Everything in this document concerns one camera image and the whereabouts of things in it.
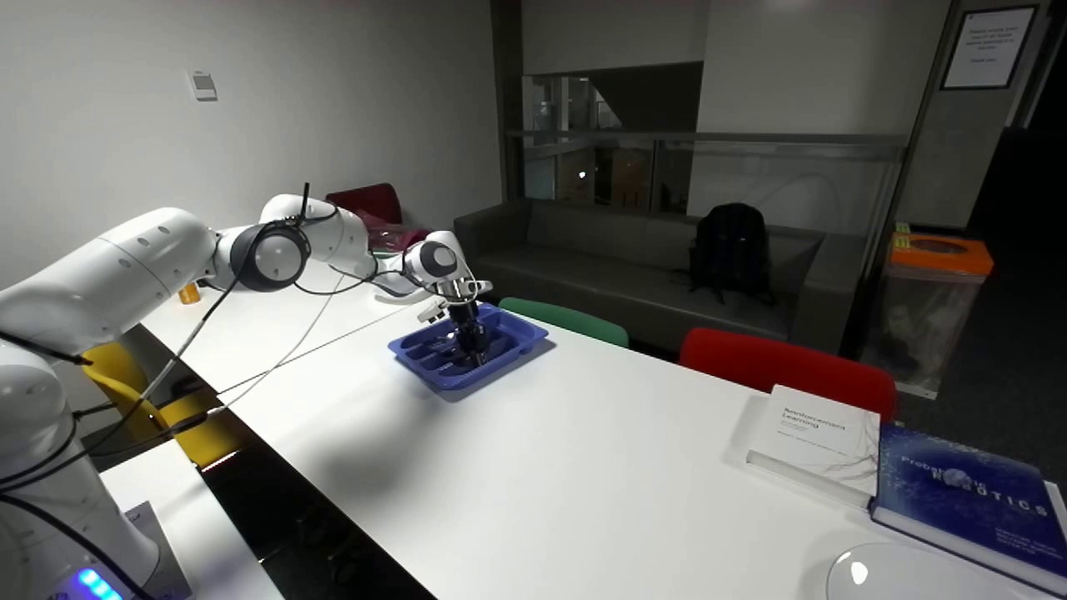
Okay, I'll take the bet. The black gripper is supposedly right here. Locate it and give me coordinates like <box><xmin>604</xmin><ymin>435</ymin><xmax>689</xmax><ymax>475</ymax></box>
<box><xmin>446</xmin><ymin>299</ymin><xmax>493</xmax><ymax>366</ymax></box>

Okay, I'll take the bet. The white side table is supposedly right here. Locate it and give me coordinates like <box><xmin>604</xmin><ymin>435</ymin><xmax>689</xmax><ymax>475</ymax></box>
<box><xmin>97</xmin><ymin>438</ymin><xmax>288</xmax><ymax>600</ymax></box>

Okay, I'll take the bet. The glass railing metal rail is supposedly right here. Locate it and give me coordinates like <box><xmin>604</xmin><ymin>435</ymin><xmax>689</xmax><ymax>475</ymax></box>
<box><xmin>505</xmin><ymin>127</ymin><xmax>912</xmax><ymax>228</ymax></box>

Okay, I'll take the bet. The green chair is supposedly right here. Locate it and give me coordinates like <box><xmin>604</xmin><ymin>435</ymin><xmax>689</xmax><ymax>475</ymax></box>
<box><xmin>498</xmin><ymin>295</ymin><xmax>635</xmax><ymax>349</ymax></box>

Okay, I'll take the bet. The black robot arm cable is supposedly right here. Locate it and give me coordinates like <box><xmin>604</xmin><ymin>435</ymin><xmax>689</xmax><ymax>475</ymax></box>
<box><xmin>0</xmin><ymin>180</ymin><xmax>313</xmax><ymax>498</ymax></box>

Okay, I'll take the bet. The white wall notice sign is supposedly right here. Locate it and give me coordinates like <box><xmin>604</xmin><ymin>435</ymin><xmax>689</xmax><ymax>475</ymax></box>
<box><xmin>942</xmin><ymin>5</ymin><xmax>1041</xmax><ymax>94</ymax></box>

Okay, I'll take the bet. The clear bin orange lid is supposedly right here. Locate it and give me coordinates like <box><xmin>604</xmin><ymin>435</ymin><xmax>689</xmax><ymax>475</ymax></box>
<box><xmin>864</xmin><ymin>228</ymin><xmax>999</xmax><ymax>397</ymax></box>

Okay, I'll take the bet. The thin grey gripper cable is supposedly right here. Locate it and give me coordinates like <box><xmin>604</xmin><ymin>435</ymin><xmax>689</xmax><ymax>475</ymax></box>
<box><xmin>209</xmin><ymin>261</ymin><xmax>422</xmax><ymax>404</ymax></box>

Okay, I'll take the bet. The blue plastic cutlery tray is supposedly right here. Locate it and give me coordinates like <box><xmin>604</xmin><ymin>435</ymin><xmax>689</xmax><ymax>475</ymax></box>
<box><xmin>386</xmin><ymin>299</ymin><xmax>556</xmax><ymax>408</ymax></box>

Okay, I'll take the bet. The bright red chair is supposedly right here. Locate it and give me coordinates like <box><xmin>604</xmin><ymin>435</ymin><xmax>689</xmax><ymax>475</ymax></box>
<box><xmin>679</xmin><ymin>325</ymin><xmax>901</xmax><ymax>422</ymax></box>

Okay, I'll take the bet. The blue hardcover book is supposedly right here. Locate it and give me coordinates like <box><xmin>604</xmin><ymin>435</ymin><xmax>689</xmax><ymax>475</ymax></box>
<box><xmin>866</xmin><ymin>422</ymin><xmax>1067</xmax><ymax>596</ymax></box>

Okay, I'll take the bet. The grey sofa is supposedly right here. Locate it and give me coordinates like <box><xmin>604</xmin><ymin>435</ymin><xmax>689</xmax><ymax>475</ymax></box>
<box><xmin>450</xmin><ymin>197</ymin><xmax>870</xmax><ymax>360</ymax></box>

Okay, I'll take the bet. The robot base box blue light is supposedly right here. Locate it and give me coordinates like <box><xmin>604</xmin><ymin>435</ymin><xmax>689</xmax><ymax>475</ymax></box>
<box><xmin>46</xmin><ymin>498</ymin><xmax>198</xmax><ymax>600</ymax></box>

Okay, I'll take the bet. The black backpack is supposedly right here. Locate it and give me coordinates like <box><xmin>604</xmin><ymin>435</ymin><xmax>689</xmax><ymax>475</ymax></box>
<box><xmin>689</xmin><ymin>200</ymin><xmax>782</xmax><ymax>310</ymax></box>

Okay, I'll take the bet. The white paper booklet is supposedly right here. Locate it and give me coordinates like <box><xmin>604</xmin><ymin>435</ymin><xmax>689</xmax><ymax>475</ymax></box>
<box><xmin>729</xmin><ymin>380</ymin><xmax>887</xmax><ymax>505</ymax></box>

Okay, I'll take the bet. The yellow chair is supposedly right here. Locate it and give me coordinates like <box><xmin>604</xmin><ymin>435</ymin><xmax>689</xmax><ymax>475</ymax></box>
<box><xmin>78</xmin><ymin>337</ymin><xmax>248</xmax><ymax>471</ymax></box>

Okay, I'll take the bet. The dark red chair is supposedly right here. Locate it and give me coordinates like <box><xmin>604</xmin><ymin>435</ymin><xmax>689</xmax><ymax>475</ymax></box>
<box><xmin>323</xmin><ymin>180</ymin><xmax>432</xmax><ymax>255</ymax></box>

